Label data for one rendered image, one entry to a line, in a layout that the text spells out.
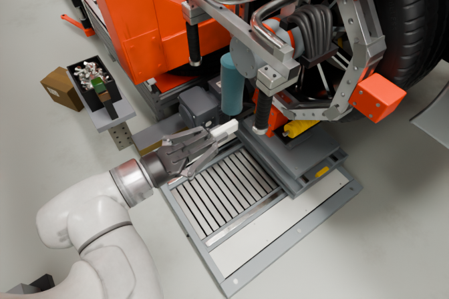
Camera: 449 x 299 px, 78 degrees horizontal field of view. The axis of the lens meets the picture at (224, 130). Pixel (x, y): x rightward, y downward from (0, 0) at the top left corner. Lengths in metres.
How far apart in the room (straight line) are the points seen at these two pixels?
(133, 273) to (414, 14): 0.75
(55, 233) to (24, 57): 2.15
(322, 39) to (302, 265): 1.04
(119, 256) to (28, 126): 1.64
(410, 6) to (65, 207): 0.79
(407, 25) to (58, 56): 2.26
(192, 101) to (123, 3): 0.50
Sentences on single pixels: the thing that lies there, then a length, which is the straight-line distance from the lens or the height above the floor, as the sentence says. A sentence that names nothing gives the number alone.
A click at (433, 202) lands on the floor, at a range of 1.82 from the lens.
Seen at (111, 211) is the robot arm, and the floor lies 0.86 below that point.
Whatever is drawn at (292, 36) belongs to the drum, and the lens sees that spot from 0.84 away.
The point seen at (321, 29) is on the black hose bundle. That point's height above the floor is 1.02.
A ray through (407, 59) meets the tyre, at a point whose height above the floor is 0.94.
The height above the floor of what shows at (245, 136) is 0.17.
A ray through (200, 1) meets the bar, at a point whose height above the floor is 0.97.
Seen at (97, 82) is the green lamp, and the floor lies 0.66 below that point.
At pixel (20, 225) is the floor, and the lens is 1.74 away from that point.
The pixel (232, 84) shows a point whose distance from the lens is 1.01.
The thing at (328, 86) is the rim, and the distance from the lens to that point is 0.98.
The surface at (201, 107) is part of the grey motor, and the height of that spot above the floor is 0.41.
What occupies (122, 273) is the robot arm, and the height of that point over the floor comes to 0.87.
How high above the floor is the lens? 1.36
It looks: 53 degrees down
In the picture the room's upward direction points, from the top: straight up
